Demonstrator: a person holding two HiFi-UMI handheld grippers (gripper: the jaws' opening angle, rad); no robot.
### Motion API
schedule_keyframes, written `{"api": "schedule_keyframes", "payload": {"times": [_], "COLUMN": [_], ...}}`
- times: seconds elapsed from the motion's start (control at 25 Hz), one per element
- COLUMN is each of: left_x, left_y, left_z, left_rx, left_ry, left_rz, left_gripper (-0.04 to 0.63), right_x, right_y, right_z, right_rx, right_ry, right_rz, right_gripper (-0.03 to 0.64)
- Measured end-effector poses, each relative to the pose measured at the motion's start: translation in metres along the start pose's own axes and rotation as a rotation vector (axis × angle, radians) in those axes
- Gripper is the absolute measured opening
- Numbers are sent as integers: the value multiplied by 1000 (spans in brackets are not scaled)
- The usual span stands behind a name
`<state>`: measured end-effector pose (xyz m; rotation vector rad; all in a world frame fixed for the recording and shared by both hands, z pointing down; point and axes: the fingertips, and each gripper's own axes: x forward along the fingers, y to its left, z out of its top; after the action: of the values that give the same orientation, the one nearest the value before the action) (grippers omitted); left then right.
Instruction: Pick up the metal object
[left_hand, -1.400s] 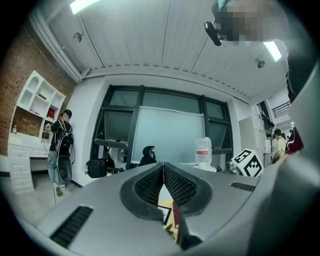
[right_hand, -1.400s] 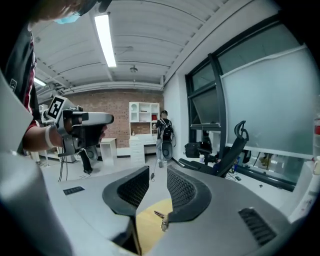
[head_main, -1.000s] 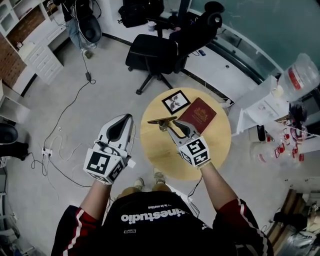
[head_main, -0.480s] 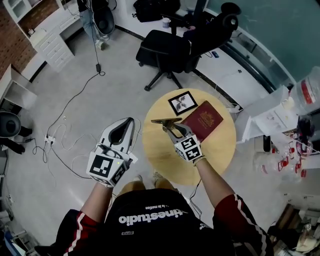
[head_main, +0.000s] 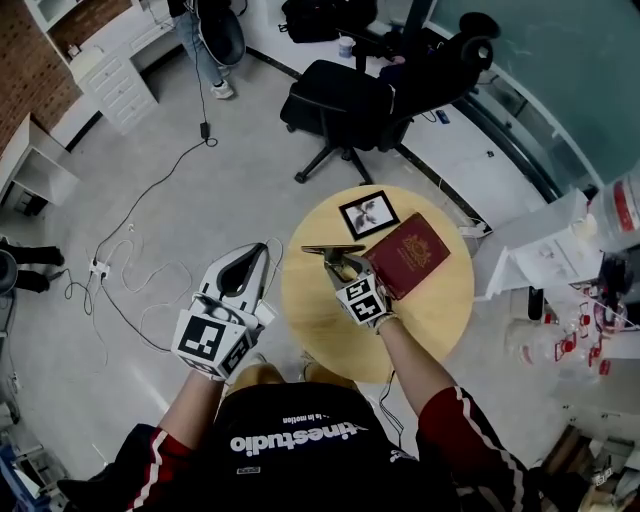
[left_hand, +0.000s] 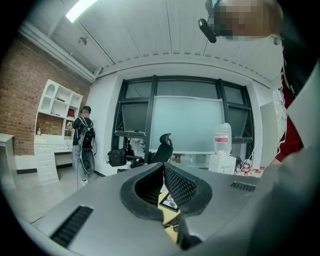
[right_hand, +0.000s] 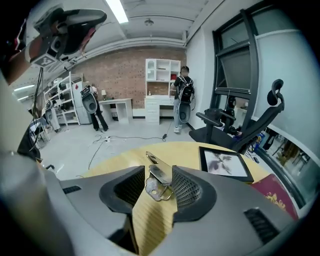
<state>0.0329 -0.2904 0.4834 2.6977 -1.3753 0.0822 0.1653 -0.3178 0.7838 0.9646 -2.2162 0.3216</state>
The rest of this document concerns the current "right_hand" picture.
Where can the person's left forearm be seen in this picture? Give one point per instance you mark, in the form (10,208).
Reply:
(15,62)

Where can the long ceiling light panel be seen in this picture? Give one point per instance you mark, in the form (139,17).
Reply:
(117,11)

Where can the black power adapter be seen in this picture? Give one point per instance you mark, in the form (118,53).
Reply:
(164,136)

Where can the black window frame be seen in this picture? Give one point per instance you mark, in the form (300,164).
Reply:
(250,62)

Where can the silver metal object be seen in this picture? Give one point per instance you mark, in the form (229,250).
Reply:
(158,175)

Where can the white power strip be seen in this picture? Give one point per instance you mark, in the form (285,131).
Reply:
(107,139)

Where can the white shelving rack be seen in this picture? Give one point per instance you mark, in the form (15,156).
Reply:
(67,100)

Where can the white hutch cabinet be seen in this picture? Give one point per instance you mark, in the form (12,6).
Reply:
(156,110)

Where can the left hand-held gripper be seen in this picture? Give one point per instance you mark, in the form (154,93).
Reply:
(62,32)

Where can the black picture frame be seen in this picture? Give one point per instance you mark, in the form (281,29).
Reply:
(225,163)

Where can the red gold-patterned book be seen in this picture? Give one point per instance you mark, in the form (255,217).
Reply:
(275,195)

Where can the person's white shirt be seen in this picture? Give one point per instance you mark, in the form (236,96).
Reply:
(12,120)

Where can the small table lamp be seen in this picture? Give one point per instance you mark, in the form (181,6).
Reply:
(104,93)

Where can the white desk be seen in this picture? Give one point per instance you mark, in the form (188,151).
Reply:
(122,105)

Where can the black office chair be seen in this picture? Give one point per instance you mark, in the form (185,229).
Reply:
(225,140)

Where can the black backpack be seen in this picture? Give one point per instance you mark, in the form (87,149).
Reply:
(187,91)

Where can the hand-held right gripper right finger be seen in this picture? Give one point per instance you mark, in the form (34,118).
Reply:
(225,212)

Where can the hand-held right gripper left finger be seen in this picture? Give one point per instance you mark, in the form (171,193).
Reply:
(95,200)

